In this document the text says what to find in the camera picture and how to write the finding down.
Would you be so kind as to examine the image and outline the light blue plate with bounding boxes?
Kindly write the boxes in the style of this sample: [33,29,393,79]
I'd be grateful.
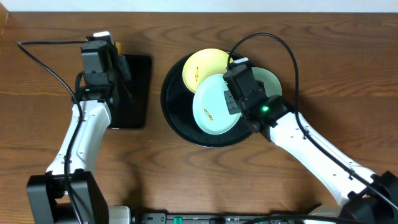
[192,74,241,135]

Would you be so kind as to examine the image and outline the pale green plate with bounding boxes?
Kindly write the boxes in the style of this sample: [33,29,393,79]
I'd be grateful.
[252,67,282,97]

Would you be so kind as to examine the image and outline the yellow green sponge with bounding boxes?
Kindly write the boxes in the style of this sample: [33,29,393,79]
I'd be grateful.
[115,41,122,54]

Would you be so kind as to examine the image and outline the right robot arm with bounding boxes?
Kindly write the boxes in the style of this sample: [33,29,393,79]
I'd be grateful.
[226,81,397,223]

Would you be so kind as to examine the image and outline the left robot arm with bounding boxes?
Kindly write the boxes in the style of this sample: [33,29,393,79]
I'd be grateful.
[27,39,136,223]

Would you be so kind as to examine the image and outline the black rectangular tray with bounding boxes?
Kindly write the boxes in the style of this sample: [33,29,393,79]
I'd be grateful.
[109,54,152,129]

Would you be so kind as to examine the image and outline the black round tray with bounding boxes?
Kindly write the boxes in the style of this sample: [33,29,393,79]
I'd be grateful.
[160,54,252,148]

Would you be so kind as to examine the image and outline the yellow plate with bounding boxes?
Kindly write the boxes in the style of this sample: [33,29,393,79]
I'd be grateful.
[182,49,229,93]

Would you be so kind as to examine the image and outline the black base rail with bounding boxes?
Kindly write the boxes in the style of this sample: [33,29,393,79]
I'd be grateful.
[108,205,340,224]

